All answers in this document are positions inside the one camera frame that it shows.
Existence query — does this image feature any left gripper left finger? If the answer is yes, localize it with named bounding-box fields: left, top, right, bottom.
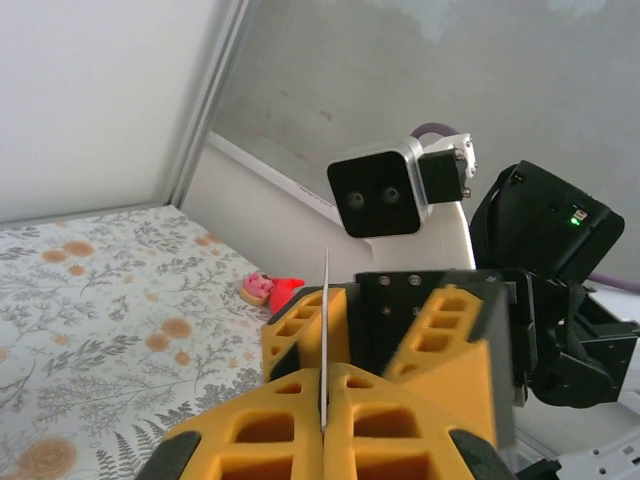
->
left=148, top=367, right=327, bottom=480

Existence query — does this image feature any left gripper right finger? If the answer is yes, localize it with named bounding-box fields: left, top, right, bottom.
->
left=324, top=362, right=519, bottom=480

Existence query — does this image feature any thin white card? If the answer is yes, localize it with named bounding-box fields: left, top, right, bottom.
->
left=318, top=246, right=332, bottom=435

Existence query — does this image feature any red plush toy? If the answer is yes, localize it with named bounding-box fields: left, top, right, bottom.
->
left=238, top=271, right=307, bottom=317

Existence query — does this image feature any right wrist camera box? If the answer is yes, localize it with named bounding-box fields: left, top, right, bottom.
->
left=327, top=132, right=477, bottom=240

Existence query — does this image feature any aluminium frame bar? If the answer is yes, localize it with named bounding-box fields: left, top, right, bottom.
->
left=163, top=0, right=261, bottom=216

